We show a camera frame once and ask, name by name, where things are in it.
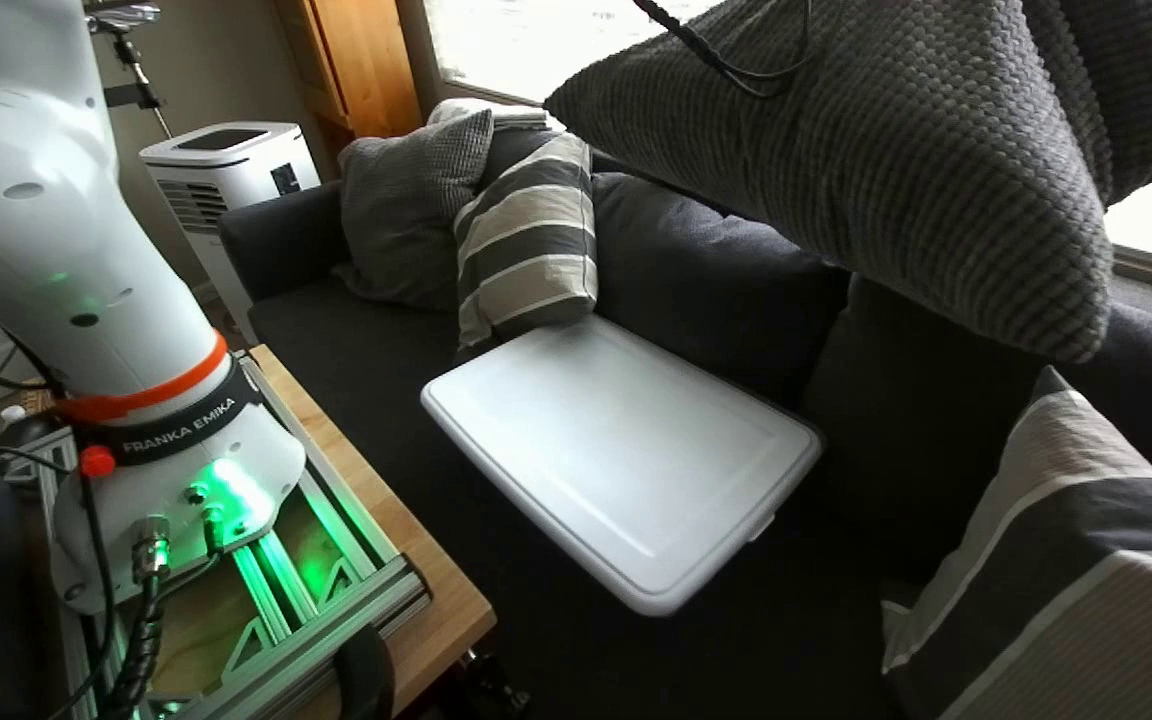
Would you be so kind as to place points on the grey waffle-knit pillow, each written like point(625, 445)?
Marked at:
point(920, 163)

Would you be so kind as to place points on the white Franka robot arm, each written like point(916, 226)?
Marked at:
point(56, 242)

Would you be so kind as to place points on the white container lid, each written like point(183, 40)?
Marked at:
point(617, 460)

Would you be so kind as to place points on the grey white striped pillow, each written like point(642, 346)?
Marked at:
point(531, 242)
point(1069, 584)

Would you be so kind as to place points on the dark sofa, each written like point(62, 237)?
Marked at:
point(737, 292)

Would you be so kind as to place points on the grey textured cushion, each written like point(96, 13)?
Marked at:
point(401, 212)

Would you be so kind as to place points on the wooden table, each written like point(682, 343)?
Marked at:
point(429, 584)

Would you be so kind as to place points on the light grey folded blanket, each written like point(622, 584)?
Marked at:
point(461, 113)

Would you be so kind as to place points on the wooden cabinet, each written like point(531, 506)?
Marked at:
point(362, 62)

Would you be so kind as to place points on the black clamp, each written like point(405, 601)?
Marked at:
point(367, 675)

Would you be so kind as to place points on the white air purifier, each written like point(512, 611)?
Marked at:
point(223, 165)

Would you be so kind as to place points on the red knob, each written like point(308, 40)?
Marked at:
point(96, 460)

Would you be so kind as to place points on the aluminium base frame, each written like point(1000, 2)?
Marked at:
point(337, 562)

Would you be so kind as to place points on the black camera stand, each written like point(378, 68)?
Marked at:
point(133, 96)

